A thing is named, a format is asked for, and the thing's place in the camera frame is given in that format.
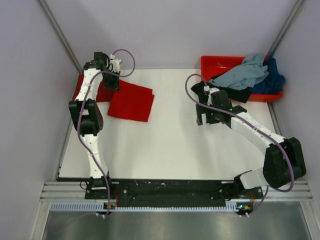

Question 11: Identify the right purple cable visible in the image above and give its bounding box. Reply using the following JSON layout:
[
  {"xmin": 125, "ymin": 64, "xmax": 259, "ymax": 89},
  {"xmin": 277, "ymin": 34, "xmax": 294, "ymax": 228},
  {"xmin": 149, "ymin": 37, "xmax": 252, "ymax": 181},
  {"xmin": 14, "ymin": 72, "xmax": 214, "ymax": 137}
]
[{"xmin": 184, "ymin": 73, "xmax": 296, "ymax": 216}]

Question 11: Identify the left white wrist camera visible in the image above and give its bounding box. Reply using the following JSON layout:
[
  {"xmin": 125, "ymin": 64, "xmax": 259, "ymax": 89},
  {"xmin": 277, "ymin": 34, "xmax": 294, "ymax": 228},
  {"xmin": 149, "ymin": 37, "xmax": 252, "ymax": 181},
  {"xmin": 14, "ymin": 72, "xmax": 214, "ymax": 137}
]
[{"xmin": 108, "ymin": 54, "xmax": 122, "ymax": 74}]

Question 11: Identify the dark blue t-shirt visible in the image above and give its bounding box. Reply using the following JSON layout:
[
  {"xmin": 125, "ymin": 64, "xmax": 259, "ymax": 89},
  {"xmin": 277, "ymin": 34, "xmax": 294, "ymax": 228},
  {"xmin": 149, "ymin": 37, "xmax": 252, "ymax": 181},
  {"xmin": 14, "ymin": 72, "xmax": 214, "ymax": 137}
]
[{"xmin": 251, "ymin": 55, "xmax": 286, "ymax": 95}]

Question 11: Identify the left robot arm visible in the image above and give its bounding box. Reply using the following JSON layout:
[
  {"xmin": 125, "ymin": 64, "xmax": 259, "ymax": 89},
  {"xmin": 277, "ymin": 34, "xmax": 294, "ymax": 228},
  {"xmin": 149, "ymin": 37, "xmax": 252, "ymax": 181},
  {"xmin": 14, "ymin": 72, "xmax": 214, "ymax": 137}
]
[{"xmin": 68, "ymin": 52, "xmax": 121, "ymax": 199}]

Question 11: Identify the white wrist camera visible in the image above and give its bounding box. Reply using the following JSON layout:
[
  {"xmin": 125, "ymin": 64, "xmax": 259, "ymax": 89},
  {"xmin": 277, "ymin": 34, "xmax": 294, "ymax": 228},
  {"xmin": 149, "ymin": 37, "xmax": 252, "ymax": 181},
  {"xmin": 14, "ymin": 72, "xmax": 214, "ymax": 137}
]
[
  {"xmin": 108, "ymin": 54, "xmax": 122, "ymax": 74},
  {"xmin": 203, "ymin": 85, "xmax": 220, "ymax": 106}
]

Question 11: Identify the aluminium frame rail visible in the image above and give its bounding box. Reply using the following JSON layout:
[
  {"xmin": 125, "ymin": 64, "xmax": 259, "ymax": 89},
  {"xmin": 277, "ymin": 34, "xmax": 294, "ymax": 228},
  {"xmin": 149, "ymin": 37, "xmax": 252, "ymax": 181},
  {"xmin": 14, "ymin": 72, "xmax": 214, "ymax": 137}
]
[{"xmin": 267, "ymin": 102, "xmax": 313, "ymax": 201}]

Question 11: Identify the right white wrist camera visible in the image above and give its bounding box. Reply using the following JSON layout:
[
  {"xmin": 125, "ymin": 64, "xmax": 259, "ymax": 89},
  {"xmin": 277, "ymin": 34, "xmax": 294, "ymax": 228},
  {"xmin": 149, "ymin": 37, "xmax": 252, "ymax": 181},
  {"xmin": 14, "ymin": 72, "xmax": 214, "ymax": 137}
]
[{"xmin": 203, "ymin": 85, "xmax": 220, "ymax": 106}]

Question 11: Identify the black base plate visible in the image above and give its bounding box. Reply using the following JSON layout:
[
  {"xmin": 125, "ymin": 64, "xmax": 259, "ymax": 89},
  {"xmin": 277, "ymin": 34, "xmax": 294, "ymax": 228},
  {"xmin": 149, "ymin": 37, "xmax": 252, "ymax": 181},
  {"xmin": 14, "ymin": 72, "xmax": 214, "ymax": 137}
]
[{"xmin": 85, "ymin": 178, "xmax": 263, "ymax": 208}]

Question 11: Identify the black t-shirt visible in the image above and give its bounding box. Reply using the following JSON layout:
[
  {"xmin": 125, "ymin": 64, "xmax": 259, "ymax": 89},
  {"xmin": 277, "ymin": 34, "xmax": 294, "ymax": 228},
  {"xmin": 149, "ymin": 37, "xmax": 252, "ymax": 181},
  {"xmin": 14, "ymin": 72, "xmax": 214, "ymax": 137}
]
[{"xmin": 191, "ymin": 81, "xmax": 252, "ymax": 104}]

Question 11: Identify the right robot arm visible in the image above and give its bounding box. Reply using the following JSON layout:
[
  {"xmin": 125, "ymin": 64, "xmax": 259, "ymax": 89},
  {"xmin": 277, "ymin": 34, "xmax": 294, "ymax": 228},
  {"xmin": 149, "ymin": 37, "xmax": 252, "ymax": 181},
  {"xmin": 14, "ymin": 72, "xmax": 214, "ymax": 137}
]
[{"xmin": 195, "ymin": 87, "xmax": 307, "ymax": 198}]

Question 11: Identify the purple cable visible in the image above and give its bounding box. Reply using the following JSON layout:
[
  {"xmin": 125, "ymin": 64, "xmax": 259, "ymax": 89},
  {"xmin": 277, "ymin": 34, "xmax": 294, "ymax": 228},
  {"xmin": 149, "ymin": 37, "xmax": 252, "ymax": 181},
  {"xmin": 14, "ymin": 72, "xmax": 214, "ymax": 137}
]
[
  {"xmin": 76, "ymin": 48, "xmax": 136, "ymax": 218},
  {"xmin": 184, "ymin": 73, "xmax": 296, "ymax": 216}
]

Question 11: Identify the red plastic bin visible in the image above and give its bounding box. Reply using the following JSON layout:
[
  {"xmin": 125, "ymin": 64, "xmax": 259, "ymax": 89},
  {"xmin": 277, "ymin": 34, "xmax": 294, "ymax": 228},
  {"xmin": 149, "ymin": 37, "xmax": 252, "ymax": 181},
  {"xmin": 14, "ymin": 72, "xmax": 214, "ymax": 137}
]
[{"xmin": 200, "ymin": 55, "xmax": 284, "ymax": 103}]

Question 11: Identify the bright red t-shirt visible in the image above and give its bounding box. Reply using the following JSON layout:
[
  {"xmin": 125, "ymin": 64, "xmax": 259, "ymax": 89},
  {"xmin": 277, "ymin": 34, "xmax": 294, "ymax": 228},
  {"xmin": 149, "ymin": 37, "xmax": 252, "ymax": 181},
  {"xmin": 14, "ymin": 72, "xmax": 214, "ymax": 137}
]
[{"xmin": 107, "ymin": 80, "xmax": 155, "ymax": 123}]

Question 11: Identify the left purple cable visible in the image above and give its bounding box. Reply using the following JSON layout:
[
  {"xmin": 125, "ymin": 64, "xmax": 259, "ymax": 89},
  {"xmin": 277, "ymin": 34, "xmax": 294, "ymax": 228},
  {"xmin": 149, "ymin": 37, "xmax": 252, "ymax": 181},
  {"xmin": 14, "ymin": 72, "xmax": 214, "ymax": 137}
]
[{"xmin": 76, "ymin": 48, "xmax": 136, "ymax": 218}]

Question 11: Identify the light blue t-shirt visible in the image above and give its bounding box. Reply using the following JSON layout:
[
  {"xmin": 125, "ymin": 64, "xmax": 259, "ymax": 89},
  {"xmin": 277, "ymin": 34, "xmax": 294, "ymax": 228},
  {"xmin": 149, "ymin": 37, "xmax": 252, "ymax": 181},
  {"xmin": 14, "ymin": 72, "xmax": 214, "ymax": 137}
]
[{"xmin": 208, "ymin": 54, "xmax": 269, "ymax": 91}]

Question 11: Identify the folded dark red t-shirt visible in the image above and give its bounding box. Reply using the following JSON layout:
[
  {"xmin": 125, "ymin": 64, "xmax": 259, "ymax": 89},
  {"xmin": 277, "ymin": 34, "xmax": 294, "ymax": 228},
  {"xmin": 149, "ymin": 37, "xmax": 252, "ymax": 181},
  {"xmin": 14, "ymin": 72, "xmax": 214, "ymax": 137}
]
[{"xmin": 72, "ymin": 74, "xmax": 114, "ymax": 103}]

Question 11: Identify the grey cable duct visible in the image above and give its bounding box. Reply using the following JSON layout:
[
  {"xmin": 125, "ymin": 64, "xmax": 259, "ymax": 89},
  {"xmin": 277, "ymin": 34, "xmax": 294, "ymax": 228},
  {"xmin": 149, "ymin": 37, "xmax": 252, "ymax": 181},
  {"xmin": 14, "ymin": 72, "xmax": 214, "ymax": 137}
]
[{"xmin": 50, "ymin": 201, "xmax": 252, "ymax": 213}]

